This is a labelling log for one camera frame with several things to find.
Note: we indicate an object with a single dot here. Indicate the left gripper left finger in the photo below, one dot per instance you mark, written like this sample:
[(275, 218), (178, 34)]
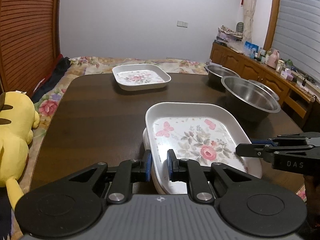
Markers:
[(125, 175)]

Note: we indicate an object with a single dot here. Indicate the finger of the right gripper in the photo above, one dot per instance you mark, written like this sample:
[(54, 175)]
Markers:
[(262, 152), (264, 142)]

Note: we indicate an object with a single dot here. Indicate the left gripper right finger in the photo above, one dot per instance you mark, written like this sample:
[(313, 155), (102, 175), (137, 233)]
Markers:
[(193, 174)]

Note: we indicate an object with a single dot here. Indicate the large steel colander bowl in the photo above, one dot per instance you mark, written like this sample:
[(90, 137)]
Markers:
[(247, 100)]

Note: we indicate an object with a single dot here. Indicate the floral tray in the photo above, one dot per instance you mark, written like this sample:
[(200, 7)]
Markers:
[(202, 132), (135, 77)]

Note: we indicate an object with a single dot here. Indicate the small steel bowl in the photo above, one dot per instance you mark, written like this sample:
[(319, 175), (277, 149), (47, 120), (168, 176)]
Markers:
[(216, 72)]

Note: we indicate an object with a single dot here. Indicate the medium steel bowl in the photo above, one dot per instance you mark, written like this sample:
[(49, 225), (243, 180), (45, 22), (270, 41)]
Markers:
[(266, 88)]

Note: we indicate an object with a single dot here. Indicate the wooden sideboard cabinet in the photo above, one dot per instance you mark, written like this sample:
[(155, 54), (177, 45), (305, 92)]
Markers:
[(301, 106)]

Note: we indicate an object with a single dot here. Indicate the pink tissue box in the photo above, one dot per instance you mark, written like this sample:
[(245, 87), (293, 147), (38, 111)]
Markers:
[(286, 74)]

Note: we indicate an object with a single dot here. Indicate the pink thermos jug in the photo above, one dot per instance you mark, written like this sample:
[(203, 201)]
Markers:
[(273, 59)]

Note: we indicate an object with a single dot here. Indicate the blue box on sideboard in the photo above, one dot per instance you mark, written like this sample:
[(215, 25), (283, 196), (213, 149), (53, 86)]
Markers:
[(250, 49)]

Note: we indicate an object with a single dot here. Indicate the folded fabric pile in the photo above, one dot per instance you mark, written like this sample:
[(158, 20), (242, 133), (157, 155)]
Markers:
[(225, 34)]

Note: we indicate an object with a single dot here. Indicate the window roller blind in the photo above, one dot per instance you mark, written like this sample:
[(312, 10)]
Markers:
[(296, 35)]

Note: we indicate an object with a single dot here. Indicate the floral bed blanket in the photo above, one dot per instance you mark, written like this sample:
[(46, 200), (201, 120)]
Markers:
[(96, 120)]

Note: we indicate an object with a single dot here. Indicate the dark clothing on bed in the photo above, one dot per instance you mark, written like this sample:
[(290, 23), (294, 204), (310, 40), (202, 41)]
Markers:
[(52, 79)]

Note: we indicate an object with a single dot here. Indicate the yellow plush toy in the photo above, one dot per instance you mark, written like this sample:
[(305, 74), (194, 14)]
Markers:
[(18, 119)]

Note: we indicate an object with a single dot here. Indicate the beige curtain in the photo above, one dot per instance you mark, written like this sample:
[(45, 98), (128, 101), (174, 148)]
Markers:
[(248, 11)]

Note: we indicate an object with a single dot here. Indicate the wooden louvered wardrobe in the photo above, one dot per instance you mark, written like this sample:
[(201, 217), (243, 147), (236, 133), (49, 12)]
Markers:
[(30, 46)]

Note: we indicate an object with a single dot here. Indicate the wall light switch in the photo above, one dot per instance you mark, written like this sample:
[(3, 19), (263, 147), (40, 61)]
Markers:
[(182, 24)]

